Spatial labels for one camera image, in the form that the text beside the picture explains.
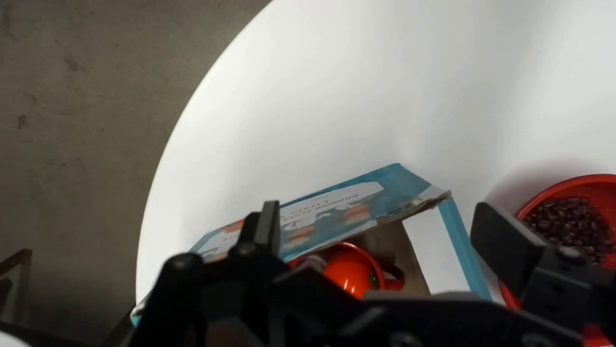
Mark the red round plastic dish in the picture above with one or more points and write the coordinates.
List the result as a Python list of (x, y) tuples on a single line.
[(394, 272)]

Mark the red plastic bowl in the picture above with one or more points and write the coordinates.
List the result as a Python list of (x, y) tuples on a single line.
[(559, 189)]

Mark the dark coffee beans pile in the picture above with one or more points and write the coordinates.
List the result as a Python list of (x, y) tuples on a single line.
[(575, 222)]

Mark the orange plastic toy tomato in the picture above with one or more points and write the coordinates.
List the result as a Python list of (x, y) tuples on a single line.
[(349, 270)]

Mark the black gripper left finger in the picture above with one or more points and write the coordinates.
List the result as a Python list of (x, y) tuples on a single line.
[(270, 232)]

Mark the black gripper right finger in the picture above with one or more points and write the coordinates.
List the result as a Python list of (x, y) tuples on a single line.
[(507, 247)]

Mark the blue printed cardboard box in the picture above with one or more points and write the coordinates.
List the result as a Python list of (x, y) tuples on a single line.
[(347, 205)]

